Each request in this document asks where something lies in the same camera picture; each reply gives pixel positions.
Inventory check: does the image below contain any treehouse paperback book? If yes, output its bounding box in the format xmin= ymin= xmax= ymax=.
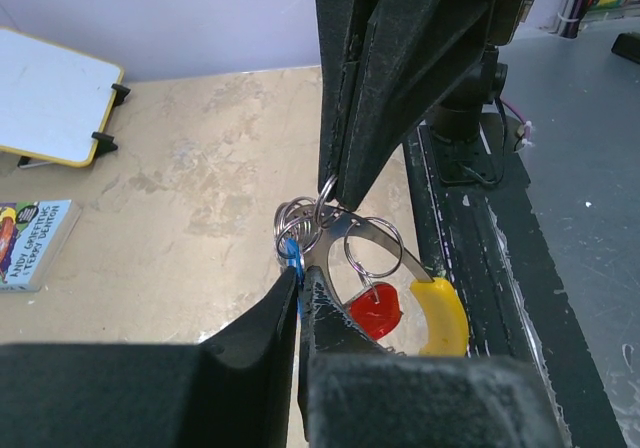
xmin=1 ymin=200 xmax=81 ymax=293

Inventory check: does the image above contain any red key tag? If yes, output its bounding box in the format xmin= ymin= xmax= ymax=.
xmin=347 ymin=282 xmax=403 ymax=341

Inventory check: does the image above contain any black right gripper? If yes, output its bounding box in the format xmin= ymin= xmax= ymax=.
xmin=335 ymin=0 xmax=533 ymax=210

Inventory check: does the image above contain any metal keyring organizer with rings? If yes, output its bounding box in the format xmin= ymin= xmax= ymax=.
xmin=273 ymin=175 xmax=471 ymax=357

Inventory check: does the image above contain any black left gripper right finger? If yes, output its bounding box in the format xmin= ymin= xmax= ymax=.
xmin=298 ymin=266 xmax=564 ymax=447

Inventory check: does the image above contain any blue key tag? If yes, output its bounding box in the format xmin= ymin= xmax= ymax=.
xmin=283 ymin=238 xmax=305 ymax=318

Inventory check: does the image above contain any yellow framed whiteboard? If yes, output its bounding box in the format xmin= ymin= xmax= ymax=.
xmin=1 ymin=27 xmax=130 ymax=168

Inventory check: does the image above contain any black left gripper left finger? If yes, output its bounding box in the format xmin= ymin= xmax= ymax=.
xmin=1 ymin=269 xmax=297 ymax=447

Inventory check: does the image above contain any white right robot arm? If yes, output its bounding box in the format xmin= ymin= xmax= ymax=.
xmin=315 ymin=0 xmax=525 ymax=210

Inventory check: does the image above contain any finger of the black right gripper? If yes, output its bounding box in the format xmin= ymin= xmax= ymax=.
xmin=315 ymin=0 xmax=378 ymax=188

